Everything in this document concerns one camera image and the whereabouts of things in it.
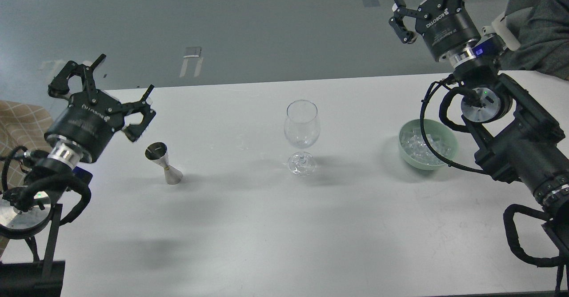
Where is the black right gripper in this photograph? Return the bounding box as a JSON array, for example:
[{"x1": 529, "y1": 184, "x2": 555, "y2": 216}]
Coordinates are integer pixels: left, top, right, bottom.
[{"x1": 389, "y1": 0, "x2": 485, "y2": 62}]

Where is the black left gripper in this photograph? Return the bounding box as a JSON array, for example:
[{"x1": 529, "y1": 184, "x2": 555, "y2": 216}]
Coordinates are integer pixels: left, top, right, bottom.
[{"x1": 44, "y1": 53, "x2": 157, "y2": 163}]

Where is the steel cocktail jigger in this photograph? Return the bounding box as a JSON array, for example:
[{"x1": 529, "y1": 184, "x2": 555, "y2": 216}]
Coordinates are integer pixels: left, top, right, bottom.
[{"x1": 144, "y1": 142, "x2": 183, "y2": 185}]

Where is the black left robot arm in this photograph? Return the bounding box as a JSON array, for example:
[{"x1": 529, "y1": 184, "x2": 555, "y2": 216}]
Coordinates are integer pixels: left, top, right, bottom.
[{"x1": 1, "y1": 54, "x2": 155, "y2": 297}]

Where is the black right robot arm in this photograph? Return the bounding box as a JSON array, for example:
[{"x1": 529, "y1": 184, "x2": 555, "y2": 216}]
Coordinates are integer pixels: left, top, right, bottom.
[{"x1": 389, "y1": 0, "x2": 568, "y2": 297}]

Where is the clear ice cubes pile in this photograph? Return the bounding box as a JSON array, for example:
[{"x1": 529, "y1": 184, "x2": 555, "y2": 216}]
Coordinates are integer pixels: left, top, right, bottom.
[{"x1": 400, "y1": 127, "x2": 452, "y2": 166}]

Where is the clear wine glass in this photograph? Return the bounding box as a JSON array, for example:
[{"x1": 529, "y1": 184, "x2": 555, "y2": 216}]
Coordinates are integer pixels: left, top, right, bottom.
[{"x1": 283, "y1": 99, "x2": 321, "y2": 176}]

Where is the beige checked cloth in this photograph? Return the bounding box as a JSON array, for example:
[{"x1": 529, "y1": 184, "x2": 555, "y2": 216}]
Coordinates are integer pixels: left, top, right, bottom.
[{"x1": 0, "y1": 100, "x2": 56, "y2": 257}]

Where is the person in grey sweater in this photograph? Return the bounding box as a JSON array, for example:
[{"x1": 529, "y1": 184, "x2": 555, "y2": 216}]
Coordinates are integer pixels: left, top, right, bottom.
[{"x1": 500, "y1": 0, "x2": 569, "y2": 80}]

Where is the silver floor socket plate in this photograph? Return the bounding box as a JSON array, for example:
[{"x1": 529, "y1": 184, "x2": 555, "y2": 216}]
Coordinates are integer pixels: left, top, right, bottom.
[{"x1": 183, "y1": 46, "x2": 202, "y2": 59}]

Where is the green bowl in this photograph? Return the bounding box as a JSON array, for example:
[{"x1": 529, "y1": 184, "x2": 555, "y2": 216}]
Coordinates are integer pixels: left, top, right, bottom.
[{"x1": 397, "y1": 119, "x2": 458, "y2": 171}]

